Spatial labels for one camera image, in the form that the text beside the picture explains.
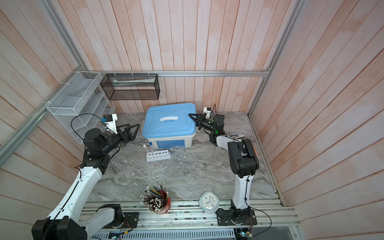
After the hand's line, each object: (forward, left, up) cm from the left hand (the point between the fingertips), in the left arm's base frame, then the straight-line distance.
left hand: (135, 127), depth 73 cm
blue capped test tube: (0, -4, -20) cm, 20 cm away
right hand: (+14, -26, -6) cm, 30 cm away
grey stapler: (+16, -62, -28) cm, 70 cm away
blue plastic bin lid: (+13, -15, -9) cm, 22 cm away
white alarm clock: (-28, -38, -28) cm, 54 cm away
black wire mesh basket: (+44, +15, -6) cm, 47 cm away
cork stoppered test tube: (-2, -1, -15) cm, 15 cm away
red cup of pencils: (-31, -13, -12) cm, 35 cm away
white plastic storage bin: (+5, -15, -21) cm, 26 cm away
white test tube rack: (-1, -7, -27) cm, 28 cm away
